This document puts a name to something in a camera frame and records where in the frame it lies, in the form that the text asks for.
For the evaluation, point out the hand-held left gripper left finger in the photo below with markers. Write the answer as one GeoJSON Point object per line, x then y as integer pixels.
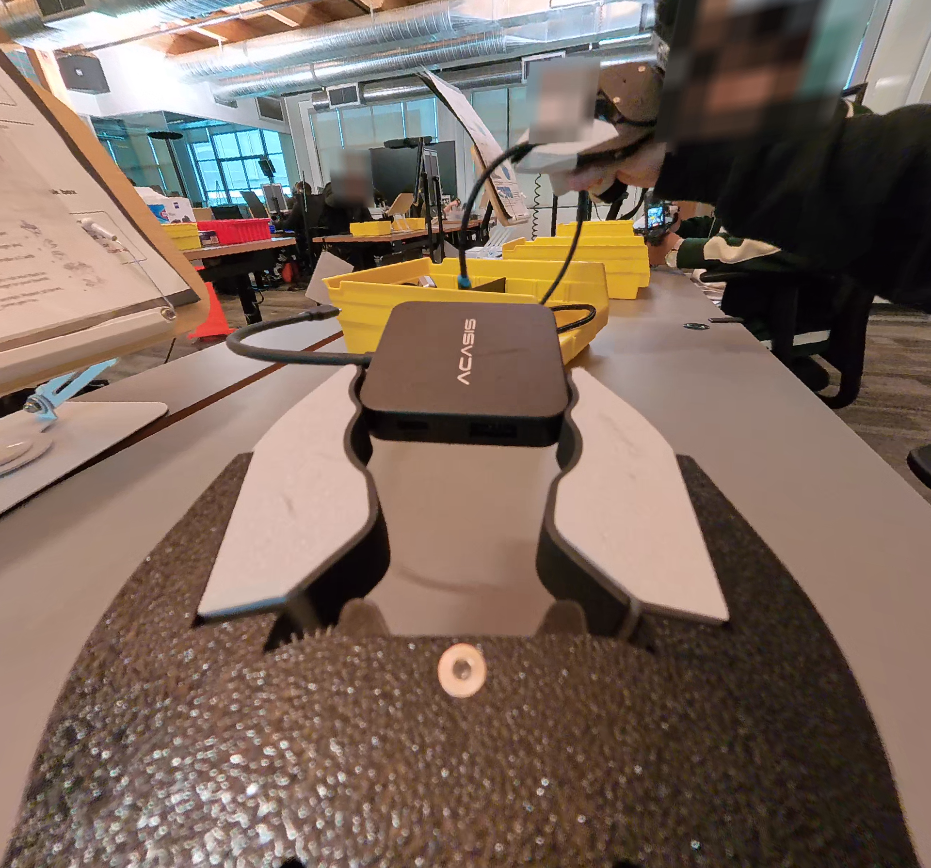
{"type": "Point", "coordinates": [291, 519]}

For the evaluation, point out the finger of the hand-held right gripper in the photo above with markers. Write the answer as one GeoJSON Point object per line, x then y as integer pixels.
{"type": "Point", "coordinates": [553, 159]}

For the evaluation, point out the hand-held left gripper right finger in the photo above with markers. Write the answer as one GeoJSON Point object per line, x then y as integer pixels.
{"type": "Point", "coordinates": [633, 519]}

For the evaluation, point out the black usb hub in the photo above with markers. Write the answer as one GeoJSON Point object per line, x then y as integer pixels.
{"type": "Point", "coordinates": [465, 359]}

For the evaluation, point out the yellow plastic bin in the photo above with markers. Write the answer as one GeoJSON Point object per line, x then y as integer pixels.
{"type": "Point", "coordinates": [582, 264]}
{"type": "Point", "coordinates": [364, 301]}
{"type": "Point", "coordinates": [180, 237]}
{"type": "Point", "coordinates": [371, 228]}
{"type": "Point", "coordinates": [596, 228]}

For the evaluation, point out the person's right forearm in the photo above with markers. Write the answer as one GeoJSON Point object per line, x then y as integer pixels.
{"type": "Point", "coordinates": [800, 192]}

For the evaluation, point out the person's right hand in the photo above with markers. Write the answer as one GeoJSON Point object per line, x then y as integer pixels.
{"type": "Point", "coordinates": [640, 168]}

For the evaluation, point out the cardboard document stand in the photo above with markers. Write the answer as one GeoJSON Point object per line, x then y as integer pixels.
{"type": "Point", "coordinates": [502, 184]}
{"type": "Point", "coordinates": [58, 228]}

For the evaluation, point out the black computer monitor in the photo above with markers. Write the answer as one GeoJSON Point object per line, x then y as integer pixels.
{"type": "Point", "coordinates": [400, 170]}

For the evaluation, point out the orange traffic cone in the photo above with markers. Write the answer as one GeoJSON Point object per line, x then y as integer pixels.
{"type": "Point", "coordinates": [211, 319]}

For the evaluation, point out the black office chair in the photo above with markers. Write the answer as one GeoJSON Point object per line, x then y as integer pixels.
{"type": "Point", "coordinates": [800, 330]}

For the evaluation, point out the wooden work table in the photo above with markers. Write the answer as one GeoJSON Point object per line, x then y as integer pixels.
{"type": "Point", "coordinates": [240, 248]}

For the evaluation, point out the red plastic bin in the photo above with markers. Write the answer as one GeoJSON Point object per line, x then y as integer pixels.
{"type": "Point", "coordinates": [233, 231]}

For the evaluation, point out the black wall speaker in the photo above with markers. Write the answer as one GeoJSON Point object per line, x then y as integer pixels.
{"type": "Point", "coordinates": [84, 74]}

